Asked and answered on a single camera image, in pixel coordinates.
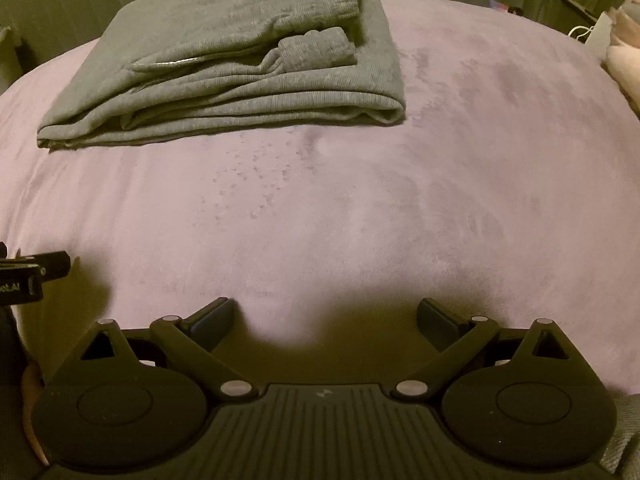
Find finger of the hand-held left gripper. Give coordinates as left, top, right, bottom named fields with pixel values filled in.
left=8, top=251, right=69, bottom=281

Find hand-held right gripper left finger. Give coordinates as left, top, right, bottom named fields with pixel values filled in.
left=77, top=297, right=254, bottom=402

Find pink fleece blanket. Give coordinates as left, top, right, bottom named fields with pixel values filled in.
left=0, top=0, right=640, bottom=401

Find white bag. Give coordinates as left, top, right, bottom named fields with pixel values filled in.
left=584, top=10, right=617, bottom=58

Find grey pants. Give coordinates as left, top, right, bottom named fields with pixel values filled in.
left=36, top=0, right=407, bottom=152

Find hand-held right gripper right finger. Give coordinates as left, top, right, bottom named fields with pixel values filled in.
left=392, top=297, right=572, bottom=402

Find grey knit garment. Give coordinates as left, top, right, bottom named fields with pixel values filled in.
left=596, top=391, right=640, bottom=480

